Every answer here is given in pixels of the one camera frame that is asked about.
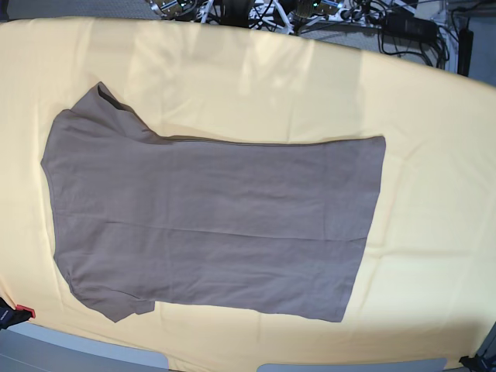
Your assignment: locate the brown T-shirt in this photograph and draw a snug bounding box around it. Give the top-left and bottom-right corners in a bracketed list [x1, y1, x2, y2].
[41, 84, 386, 322]

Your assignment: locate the white power strip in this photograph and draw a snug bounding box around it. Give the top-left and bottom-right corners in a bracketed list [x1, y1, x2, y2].
[250, 1, 371, 26]

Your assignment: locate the yellow table cloth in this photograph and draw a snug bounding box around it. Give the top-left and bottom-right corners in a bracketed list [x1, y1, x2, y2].
[1, 18, 495, 371]

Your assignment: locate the black vertical power strip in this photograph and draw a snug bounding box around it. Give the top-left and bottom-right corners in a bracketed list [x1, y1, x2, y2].
[457, 28, 474, 77]

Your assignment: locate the red black clamp left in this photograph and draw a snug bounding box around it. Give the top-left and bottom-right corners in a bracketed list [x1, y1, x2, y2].
[0, 298, 36, 330]

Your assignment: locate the black clamp right corner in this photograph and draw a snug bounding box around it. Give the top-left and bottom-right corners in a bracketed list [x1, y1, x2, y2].
[459, 355, 495, 372]

